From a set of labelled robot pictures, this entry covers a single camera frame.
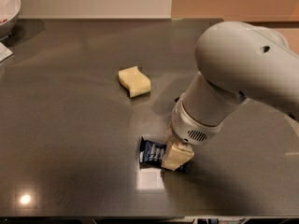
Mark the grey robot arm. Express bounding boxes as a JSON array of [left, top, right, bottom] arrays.
[[162, 21, 299, 171]]

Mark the white paper sheet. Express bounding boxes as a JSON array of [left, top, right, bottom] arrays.
[[0, 42, 13, 63]]

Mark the blue rxbar blueberry wrapper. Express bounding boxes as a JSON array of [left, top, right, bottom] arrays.
[[139, 138, 189, 172]]

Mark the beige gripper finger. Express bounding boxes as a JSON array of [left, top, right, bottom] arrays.
[[162, 124, 194, 171]]

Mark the yellow sponge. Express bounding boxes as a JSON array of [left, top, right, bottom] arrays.
[[118, 66, 151, 98]]

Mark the white bowl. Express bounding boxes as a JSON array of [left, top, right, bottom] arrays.
[[0, 0, 21, 40]]

